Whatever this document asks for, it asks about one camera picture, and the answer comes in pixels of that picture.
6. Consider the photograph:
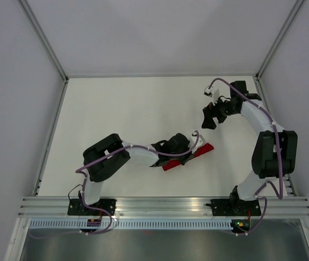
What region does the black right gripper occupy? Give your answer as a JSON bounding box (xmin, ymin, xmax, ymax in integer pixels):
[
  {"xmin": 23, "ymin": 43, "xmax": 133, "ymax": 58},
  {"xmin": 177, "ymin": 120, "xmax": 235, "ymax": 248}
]
[{"xmin": 201, "ymin": 95, "xmax": 237, "ymax": 130}]

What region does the red cloth napkin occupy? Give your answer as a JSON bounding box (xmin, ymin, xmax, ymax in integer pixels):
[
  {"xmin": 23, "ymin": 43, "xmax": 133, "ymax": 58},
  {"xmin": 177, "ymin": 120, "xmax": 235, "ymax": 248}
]
[{"xmin": 162, "ymin": 143, "xmax": 214, "ymax": 171}]

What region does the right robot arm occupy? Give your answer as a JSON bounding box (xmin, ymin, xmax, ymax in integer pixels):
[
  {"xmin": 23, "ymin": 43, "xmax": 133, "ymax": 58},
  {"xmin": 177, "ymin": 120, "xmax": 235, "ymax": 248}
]
[{"xmin": 201, "ymin": 80, "xmax": 298, "ymax": 216}]

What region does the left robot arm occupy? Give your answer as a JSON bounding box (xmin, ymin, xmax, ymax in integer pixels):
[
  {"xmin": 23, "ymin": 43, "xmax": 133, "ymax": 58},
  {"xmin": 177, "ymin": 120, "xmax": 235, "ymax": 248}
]
[{"xmin": 76, "ymin": 130, "xmax": 200, "ymax": 215}]

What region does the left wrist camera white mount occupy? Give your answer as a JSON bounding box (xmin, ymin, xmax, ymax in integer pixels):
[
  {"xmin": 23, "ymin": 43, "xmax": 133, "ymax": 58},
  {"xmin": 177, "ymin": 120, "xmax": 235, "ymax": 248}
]
[{"xmin": 190, "ymin": 130, "xmax": 206, "ymax": 150}]

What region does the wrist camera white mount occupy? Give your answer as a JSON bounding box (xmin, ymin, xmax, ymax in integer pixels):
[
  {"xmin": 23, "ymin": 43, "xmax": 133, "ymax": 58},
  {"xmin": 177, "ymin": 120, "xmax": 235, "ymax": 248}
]
[
  {"xmin": 204, "ymin": 86, "xmax": 220, "ymax": 104},
  {"xmin": 190, "ymin": 130, "xmax": 206, "ymax": 150}
]

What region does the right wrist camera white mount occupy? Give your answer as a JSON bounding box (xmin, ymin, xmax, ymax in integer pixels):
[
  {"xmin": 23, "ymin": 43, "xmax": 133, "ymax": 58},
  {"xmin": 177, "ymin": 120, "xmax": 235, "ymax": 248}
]
[{"xmin": 204, "ymin": 86, "xmax": 220, "ymax": 104}]

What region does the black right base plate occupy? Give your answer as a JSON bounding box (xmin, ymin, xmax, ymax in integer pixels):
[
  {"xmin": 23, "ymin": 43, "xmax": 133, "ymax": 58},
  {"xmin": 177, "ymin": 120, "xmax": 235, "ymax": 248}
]
[{"xmin": 206, "ymin": 198, "xmax": 262, "ymax": 217}]

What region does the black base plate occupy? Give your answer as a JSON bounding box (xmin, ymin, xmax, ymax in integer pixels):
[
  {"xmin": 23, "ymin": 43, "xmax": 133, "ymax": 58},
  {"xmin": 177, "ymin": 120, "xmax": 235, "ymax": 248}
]
[
  {"xmin": 206, "ymin": 198, "xmax": 262, "ymax": 217},
  {"xmin": 67, "ymin": 198, "xmax": 116, "ymax": 216}
]

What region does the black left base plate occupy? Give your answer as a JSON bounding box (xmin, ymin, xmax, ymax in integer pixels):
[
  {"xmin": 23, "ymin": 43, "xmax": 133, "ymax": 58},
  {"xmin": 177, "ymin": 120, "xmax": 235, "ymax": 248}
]
[{"xmin": 67, "ymin": 198, "xmax": 116, "ymax": 216}]

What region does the right aluminium frame post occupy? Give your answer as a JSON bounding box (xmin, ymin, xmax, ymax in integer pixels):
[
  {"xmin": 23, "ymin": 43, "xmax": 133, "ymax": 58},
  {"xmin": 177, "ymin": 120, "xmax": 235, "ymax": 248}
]
[{"xmin": 255, "ymin": 0, "xmax": 306, "ymax": 81}]

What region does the aluminium frame post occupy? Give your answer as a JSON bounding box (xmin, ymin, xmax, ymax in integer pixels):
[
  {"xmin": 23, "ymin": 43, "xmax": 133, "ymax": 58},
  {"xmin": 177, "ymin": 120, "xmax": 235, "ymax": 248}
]
[
  {"xmin": 255, "ymin": 0, "xmax": 306, "ymax": 81},
  {"xmin": 17, "ymin": 0, "xmax": 68, "ymax": 83}
]

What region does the aluminium mounting rail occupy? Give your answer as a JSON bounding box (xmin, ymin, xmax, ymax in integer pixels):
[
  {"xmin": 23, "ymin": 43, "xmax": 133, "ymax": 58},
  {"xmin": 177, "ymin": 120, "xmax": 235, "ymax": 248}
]
[{"xmin": 17, "ymin": 196, "xmax": 309, "ymax": 219}]

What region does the slotted cable duct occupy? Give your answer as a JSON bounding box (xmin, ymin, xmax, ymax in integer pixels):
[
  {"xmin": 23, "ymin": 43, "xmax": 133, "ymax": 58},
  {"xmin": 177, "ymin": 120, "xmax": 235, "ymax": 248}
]
[{"xmin": 29, "ymin": 219, "xmax": 232, "ymax": 230}]

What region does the left aluminium frame post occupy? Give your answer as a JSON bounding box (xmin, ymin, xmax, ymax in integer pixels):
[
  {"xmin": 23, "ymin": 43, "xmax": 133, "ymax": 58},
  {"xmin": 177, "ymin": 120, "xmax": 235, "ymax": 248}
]
[{"xmin": 17, "ymin": 0, "xmax": 68, "ymax": 83}]

